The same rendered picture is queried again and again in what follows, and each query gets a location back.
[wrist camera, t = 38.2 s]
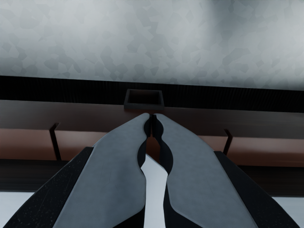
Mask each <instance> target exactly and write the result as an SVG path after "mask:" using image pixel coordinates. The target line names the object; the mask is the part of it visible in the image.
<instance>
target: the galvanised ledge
mask: <svg viewBox="0 0 304 228"><path fill-rule="evenodd" d="M0 76H22V77H41V78H58V79H77V80H95V81H121V82H139V83H158V84H175V85H194V86H220V87H238V88H256V89H274V90H300V91H304V0H0Z"/></svg>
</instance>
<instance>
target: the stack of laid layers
mask: <svg viewBox="0 0 304 228"><path fill-rule="evenodd" d="M68 162H69V161H62V160H61V156H59V158H58V159H57V160H24V159H0V191H34V192H36V191H37V190H38V189H39V188H40V187H41V186H43V185H44V184H45V183H46V182H47V181H48V180H49V179H51V178H52V177H53V176H54V175H55V174H56V173H57V172H58V171H59V170H61V169H62V168H63V167H64V166H65V165H66V164H67V163H68ZM238 167H239V168H240V169H241V170H242V171H243V172H245V173H246V174H247V175H248V176H249V177H250V178H251V179H252V180H254V181H255V182H256V183H257V184H258V185H259V186H260V187H261V188H262V189H263V190H264V191H265V192H266V193H268V194H269V195H270V196H294V197H304V167H284V166H238Z"/></svg>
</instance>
